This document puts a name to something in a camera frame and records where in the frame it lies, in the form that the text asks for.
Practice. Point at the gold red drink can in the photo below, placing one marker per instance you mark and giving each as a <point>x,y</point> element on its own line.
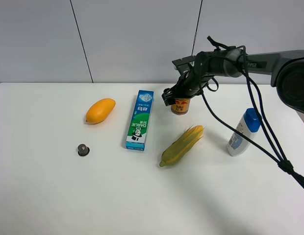
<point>181,106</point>

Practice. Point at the green blue toothpaste box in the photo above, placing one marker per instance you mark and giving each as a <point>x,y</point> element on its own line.
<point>138,127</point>

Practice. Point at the white blue shampoo bottle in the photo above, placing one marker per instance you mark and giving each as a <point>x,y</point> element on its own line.
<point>247,126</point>

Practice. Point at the yellow green corn cob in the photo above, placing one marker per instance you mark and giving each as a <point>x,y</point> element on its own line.
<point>178,149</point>

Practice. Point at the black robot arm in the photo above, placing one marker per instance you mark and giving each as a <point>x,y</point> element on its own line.
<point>286,69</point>

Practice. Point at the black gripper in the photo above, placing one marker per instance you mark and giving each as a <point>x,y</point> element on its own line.
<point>188,84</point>

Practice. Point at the yellow mango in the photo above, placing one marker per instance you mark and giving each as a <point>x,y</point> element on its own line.
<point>99,111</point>

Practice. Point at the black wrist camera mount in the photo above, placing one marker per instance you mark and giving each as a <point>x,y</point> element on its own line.
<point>184,64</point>

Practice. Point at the dark grey coffee capsule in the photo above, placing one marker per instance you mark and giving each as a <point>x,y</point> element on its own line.
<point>83,150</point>

